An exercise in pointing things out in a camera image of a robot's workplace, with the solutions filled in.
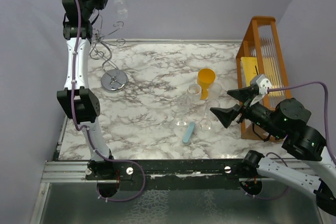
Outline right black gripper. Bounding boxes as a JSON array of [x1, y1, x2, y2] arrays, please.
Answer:
[[209, 85, 284, 138]]

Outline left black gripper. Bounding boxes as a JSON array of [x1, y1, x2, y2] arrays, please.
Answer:
[[75, 0, 111, 20]]

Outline clear ribbed wine glass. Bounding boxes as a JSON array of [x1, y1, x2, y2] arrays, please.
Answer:
[[208, 83, 223, 100]]

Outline yellow plastic wine glass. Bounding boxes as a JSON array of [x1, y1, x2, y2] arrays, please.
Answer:
[[197, 68, 216, 100]]

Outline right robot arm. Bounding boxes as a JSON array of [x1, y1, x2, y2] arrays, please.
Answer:
[[210, 84, 335, 216]]

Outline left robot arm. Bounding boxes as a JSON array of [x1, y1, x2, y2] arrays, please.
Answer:
[[57, 0, 116, 179]]

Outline wooden dish rack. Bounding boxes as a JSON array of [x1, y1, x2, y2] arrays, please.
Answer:
[[236, 16, 291, 141]]

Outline yellow card in rack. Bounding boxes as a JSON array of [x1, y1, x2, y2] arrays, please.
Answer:
[[240, 57, 259, 88]]

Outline chrome wine glass rack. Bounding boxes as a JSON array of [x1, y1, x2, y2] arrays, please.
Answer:
[[89, 22, 129, 93]]

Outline light blue eraser bar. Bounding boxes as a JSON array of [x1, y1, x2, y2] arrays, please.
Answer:
[[182, 122, 195, 144]]

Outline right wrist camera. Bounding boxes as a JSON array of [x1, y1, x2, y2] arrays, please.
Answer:
[[250, 74, 272, 106]]

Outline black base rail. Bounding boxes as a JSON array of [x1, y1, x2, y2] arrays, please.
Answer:
[[86, 158, 274, 190]]

